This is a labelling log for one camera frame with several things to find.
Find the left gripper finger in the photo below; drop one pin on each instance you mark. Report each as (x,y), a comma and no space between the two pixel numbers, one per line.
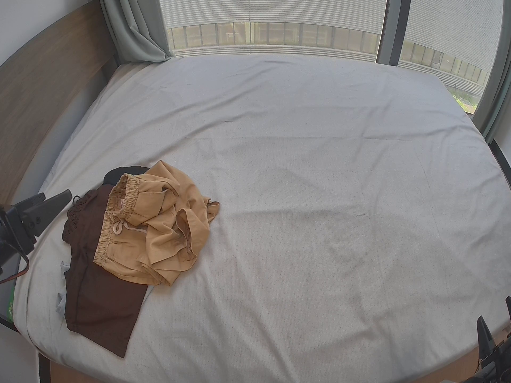
(46,212)
(28,202)

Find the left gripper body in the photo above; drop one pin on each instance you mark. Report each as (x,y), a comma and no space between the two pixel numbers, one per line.
(16,229)

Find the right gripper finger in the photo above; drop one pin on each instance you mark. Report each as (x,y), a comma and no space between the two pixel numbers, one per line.
(485,341)
(508,309)

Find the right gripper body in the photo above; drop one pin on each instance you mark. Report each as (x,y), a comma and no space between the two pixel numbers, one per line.
(501,367)

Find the tan shorts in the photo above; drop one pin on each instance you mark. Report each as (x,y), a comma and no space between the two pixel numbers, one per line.
(159,229)

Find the bed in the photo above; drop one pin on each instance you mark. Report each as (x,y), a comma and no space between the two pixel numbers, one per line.
(299,154)

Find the pale blue garment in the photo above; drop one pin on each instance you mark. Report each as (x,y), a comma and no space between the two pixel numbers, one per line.
(63,269)

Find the black garment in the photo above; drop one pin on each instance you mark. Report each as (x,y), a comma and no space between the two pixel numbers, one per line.
(115,174)

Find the brown garment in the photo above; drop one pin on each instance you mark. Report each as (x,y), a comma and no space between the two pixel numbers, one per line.
(99,305)

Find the grey-green curtain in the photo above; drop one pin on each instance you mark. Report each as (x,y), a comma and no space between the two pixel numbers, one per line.
(127,26)

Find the window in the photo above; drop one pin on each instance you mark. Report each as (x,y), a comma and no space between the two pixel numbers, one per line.
(279,6)

